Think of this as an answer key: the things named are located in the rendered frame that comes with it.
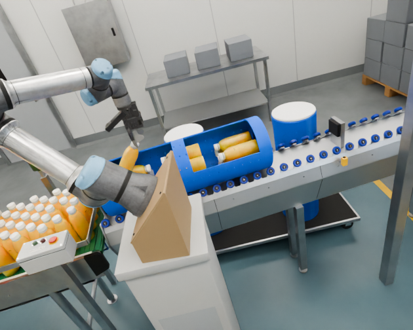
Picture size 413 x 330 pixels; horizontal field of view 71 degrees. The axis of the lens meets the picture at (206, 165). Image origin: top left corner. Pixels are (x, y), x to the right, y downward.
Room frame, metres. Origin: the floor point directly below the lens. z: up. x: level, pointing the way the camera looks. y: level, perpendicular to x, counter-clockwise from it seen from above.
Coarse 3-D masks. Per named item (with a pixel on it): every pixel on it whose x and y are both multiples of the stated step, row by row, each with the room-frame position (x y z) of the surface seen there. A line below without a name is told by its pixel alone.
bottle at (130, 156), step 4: (128, 148) 1.27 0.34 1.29; (132, 148) 1.27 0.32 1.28; (136, 148) 1.27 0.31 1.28; (124, 152) 1.28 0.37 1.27; (128, 152) 1.26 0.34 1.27; (132, 152) 1.26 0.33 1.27; (136, 152) 1.27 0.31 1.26; (124, 156) 1.26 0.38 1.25; (128, 156) 1.25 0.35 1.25; (132, 156) 1.25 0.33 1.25; (136, 156) 1.27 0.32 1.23; (124, 160) 1.26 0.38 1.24; (128, 160) 1.25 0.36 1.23; (132, 160) 1.25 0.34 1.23; (120, 164) 1.27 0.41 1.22; (124, 164) 1.25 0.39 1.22; (128, 164) 1.25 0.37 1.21; (132, 164) 1.26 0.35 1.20; (128, 168) 1.25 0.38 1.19; (132, 168) 1.27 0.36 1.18
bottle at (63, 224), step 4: (60, 220) 1.13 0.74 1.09; (64, 220) 1.14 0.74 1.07; (56, 224) 1.12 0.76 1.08; (60, 224) 1.12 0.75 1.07; (64, 224) 1.12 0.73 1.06; (68, 224) 1.13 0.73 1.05; (56, 228) 1.11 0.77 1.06; (60, 228) 1.11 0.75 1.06; (64, 228) 1.11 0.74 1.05; (68, 228) 1.12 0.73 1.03; (72, 228) 1.14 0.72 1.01; (56, 232) 1.11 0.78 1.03; (72, 232) 1.12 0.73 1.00; (72, 236) 1.11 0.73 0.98; (76, 236) 1.13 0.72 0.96; (76, 240) 1.12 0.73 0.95; (80, 240) 1.14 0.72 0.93
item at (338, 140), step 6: (330, 120) 1.37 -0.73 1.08; (336, 120) 1.34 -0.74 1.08; (330, 126) 1.37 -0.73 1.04; (336, 126) 1.31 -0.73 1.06; (342, 126) 1.30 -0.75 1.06; (330, 132) 1.40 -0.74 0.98; (336, 132) 1.31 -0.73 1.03; (342, 132) 1.30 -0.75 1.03; (330, 138) 1.40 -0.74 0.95; (336, 138) 1.34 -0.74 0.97; (342, 138) 1.30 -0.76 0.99; (336, 144) 1.34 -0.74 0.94; (342, 144) 1.30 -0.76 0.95
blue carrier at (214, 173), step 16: (224, 128) 1.42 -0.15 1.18; (240, 128) 1.45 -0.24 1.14; (256, 128) 1.25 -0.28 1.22; (176, 144) 1.28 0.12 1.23; (192, 144) 1.43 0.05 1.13; (208, 144) 1.44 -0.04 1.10; (112, 160) 1.34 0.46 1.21; (144, 160) 1.42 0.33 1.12; (160, 160) 1.43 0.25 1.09; (176, 160) 1.20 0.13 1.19; (208, 160) 1.42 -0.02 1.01; (240, 160) 1.18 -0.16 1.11; (256, 160) 1.18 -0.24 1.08; (272, 160) 1.19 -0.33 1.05; (192, 176) 1.16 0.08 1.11; (208, 176) 1.17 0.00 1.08; (224, 176) 1.18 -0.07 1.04; (112, 208) 1.14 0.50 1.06
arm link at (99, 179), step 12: (96, 156) 0.84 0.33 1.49; (84, 168) 0.80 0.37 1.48; (96, 168) 0.79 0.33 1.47; (108, 168) 0.80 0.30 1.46; (120, 168) 0.82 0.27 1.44; (84, 180) 0.77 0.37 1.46; (96, 180) 0.77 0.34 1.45; (108, 180) 0.77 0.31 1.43; (120, 180) 0.78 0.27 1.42; (84, 192) 0.83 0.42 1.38; (96, 192) 0.77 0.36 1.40; (108, 192) 0.76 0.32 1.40
